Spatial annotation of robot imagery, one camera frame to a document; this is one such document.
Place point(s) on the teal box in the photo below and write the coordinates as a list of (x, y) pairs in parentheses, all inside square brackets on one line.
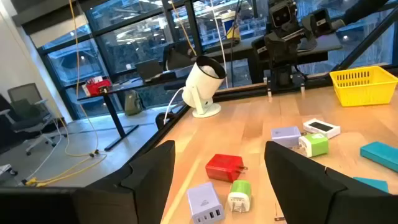
[(381, 155), (374, 183)]

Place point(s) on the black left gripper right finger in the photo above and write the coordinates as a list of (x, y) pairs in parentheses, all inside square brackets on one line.
[(304, 193)]

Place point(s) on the green and white wall charger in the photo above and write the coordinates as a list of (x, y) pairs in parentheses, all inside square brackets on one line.
[(315, 145), (240, 191)]

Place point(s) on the green backpack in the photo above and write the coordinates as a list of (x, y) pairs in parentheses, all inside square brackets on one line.
[(133, 104)]

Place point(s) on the grey office chair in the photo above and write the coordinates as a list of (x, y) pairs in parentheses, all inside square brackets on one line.
[(25, 93)]

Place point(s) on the black standing desk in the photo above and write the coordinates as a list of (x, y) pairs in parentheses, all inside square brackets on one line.
[(116, 121)]

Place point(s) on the black window frame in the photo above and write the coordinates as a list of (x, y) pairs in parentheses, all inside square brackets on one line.
[(192, 25)]

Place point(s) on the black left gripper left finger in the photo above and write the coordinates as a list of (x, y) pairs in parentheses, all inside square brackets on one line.
[(130, 199)]

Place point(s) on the dark background laptop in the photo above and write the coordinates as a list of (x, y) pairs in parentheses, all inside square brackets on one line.
[(148, 70)]

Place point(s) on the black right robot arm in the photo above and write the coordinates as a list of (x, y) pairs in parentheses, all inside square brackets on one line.
[(320, 25)]

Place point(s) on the black diagonal frame strut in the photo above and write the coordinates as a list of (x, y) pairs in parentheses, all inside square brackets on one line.
[(363, 11), (367, 40)]

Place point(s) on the yellow plastic basket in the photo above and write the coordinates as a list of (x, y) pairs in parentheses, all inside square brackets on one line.
[(363, 93)]

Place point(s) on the black office chair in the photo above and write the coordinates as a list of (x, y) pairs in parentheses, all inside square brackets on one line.
[(177, 57)]

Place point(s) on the red storage box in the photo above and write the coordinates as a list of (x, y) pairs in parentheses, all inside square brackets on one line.
[(98, 87)]

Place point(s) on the blue and yellow container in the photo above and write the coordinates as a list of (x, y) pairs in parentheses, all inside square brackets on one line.
[(230, 28)]

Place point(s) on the red wall charger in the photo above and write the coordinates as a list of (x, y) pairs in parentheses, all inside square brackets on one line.
[(222, 168)]

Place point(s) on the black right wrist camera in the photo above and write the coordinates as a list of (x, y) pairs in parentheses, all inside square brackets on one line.
[(283, 15)]

